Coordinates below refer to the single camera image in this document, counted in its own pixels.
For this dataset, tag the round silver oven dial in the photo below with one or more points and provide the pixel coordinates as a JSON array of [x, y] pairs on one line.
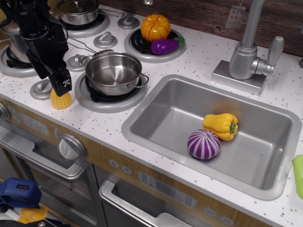
[[70, 148]]

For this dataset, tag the silver oven door handle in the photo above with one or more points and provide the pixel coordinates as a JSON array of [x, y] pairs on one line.
[[24, 149]]

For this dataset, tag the silver toy faucet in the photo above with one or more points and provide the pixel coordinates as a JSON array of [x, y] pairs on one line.
[[246, 71]]

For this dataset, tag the tall steel pot with lid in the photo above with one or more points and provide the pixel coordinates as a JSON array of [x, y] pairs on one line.
[[17, 45]]

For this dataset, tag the back right stove burner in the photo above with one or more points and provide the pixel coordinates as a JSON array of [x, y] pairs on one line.
[[135, 45]]

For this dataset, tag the blue clamp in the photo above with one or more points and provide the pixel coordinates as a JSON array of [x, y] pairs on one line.
[[19, 193]]

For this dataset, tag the grey metal sink basin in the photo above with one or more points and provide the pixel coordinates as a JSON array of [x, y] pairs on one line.
[[256, 161]]

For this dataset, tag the small steel pot glass lid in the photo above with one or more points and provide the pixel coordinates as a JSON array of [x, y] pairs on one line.
[[81, 12]]

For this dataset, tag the green object at edge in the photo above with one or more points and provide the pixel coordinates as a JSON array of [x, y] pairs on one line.
[[298, 175]]

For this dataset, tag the steel pan with handles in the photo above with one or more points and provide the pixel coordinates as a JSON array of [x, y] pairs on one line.
[[114, 73]]

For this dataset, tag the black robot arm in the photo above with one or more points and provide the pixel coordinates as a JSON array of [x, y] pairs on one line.
[[26, 12]]

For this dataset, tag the purple toy eggplant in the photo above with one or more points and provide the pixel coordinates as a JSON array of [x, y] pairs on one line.
[[164, 46]]

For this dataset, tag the yellow toy bell pepper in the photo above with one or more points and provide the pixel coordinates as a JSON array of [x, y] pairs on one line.
[[224, 126]]

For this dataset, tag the middle left grey stove knob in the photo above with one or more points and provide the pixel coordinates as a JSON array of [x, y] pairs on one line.
[[77, 63]]

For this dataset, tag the grey stove knob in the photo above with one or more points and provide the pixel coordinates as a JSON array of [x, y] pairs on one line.
[[105, 40], [77, 63], [128, 22], [41, 90]]

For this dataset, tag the stove burner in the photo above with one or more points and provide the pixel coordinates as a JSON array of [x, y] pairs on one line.
[[14, 72], [96, 27], [101, 103], [135, 45]]

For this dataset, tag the wire utensil handle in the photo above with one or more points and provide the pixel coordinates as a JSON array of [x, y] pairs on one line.
[[80, 45]]

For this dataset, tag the orange toy pumpkin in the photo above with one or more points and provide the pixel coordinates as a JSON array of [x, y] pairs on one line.
[[155, 27]]

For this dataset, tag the front left stove burner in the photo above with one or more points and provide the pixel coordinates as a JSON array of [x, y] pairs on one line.
[[14, 72]]

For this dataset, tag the yellow cloth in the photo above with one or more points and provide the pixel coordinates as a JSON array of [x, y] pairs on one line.
[[29, 215]]

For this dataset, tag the back left stove burner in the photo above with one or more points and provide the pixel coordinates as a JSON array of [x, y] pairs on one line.
[[96, 27]]

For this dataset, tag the back grey stove knob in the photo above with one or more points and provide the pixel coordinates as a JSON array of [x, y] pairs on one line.
[[128, 22]]

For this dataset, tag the front grey stove knob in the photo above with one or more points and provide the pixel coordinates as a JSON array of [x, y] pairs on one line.
[[41, 90]]

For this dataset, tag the yellow toy corn cob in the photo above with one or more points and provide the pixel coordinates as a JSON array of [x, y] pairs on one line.
[[60, 102]]

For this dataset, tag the front right stove burner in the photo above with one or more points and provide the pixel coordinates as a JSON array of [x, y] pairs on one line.
[[101, 103]]

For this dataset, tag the silver dishwasher door handle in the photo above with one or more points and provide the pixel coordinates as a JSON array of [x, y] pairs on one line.
[[163, 220]]

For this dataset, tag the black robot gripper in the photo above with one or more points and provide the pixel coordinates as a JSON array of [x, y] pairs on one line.
[[46, 49]]

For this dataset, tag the purple striped toy onion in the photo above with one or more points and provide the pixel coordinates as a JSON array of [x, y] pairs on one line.
[[203, 144]]

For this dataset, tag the hanging silver spatula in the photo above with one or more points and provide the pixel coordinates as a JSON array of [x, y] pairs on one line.
[[236, 16]]

